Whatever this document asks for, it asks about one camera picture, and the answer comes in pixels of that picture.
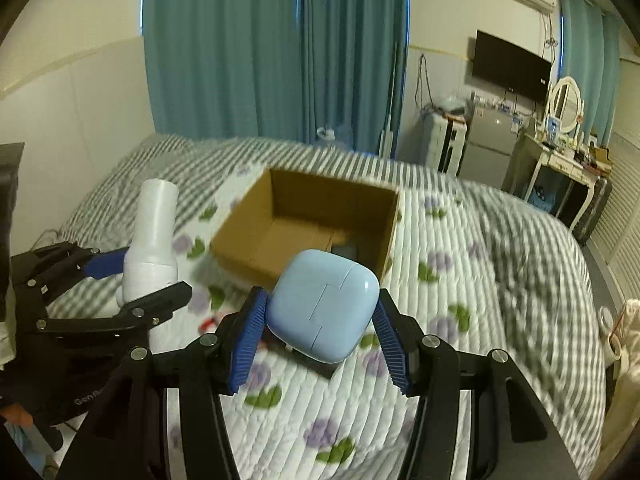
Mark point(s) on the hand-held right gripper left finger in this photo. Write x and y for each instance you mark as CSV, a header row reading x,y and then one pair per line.
x,y
246,347

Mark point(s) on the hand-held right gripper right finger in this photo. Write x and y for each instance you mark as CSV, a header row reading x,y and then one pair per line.
x,y
393,347

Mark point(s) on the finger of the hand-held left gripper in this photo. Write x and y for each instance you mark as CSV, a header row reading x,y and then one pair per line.
x,y
150,306
106,263

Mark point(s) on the white plastic bottle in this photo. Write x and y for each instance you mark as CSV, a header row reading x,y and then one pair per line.
x,y
152,240

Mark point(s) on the light blue earbuds case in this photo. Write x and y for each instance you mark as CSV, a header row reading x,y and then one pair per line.
x,y
322,305

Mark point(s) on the brown cardboard box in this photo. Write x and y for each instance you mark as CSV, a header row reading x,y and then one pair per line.
x,y
280,245

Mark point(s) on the white floral quilt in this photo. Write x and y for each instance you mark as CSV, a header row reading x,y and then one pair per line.
x,y
450,280

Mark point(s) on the grey checked duvet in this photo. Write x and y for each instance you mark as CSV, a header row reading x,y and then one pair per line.
x,y
535,240

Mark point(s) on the silver suitcase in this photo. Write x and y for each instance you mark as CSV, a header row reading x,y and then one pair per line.
x,y
445,142

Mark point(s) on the grey mini fridge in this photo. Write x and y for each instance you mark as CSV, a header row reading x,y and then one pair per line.
x,y
492,142

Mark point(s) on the black suitcase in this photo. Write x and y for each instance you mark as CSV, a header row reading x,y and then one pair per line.
x,y
592,207

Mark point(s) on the white vanity table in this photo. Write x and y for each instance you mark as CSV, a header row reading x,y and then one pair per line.
x,y
550,160

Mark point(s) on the wide teal curtain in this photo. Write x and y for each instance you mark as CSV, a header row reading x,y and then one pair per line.
x,y
250,50

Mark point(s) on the white oval vanity mirror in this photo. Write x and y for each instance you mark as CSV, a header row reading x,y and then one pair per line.
x,y
564,102

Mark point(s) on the narrow teal curtain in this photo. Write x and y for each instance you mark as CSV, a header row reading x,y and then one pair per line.
x,y
585,45

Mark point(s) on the black wall television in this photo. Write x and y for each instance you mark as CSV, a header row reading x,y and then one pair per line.
x,y
510,62

